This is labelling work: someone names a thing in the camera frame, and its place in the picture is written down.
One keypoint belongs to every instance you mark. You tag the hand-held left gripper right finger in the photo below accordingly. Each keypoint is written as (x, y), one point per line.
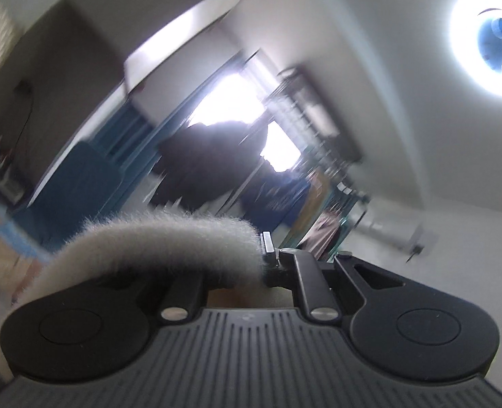
(280, 270)

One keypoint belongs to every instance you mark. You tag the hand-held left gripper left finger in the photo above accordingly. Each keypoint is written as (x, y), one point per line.
(182, 301)

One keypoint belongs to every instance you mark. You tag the cream knit sweater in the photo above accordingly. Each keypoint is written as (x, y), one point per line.
(161, 246)

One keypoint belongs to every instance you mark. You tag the black clothes rack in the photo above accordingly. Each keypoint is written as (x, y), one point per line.
(314, 114)

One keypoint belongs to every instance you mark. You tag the pink hanging garment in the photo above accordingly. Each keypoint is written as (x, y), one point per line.
(323, 233)

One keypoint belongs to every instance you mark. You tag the tan hanging garment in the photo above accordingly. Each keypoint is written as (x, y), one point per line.
(314, 204)

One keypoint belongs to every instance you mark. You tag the blue and white jersey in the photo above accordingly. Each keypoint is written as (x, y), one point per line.
(276, 195)

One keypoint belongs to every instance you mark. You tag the white air conditioner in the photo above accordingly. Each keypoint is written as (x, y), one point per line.
(399, 231)

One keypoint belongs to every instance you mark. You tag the black hanging jacket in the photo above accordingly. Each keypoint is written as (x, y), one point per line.
(212, 161)

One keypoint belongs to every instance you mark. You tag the blue curtain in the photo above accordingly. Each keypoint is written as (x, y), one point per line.
(148, 123)

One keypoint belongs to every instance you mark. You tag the round ceiling lamp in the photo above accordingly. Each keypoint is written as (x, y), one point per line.
(493, 34)

